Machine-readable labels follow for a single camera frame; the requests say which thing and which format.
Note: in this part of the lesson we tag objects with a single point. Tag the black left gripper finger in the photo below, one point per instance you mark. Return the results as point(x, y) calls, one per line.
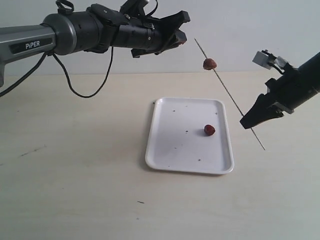
point(169, 42)
point(171, 22)

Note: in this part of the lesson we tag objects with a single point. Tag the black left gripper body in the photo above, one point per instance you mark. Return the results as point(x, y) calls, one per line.
point(130, 27)

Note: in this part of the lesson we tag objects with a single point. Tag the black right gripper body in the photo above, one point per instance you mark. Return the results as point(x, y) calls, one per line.
point(293, 88)

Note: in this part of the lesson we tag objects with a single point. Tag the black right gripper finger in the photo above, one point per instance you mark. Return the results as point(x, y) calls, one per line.
point(257, 116)
point(259, 103)

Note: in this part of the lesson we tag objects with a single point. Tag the thin metal skewer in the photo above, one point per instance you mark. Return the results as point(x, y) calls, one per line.
point(220, 80)

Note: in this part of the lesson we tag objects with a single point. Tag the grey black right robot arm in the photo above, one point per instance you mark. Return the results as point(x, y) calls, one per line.
point(285, 94)

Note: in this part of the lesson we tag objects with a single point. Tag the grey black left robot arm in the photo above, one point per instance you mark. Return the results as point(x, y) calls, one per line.
point(62, 33)

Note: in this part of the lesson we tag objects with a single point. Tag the white rectangular plastic tray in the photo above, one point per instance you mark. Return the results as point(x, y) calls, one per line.
point(177, 141)

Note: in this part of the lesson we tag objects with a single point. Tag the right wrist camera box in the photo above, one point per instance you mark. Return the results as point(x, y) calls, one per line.
point(268, 61)

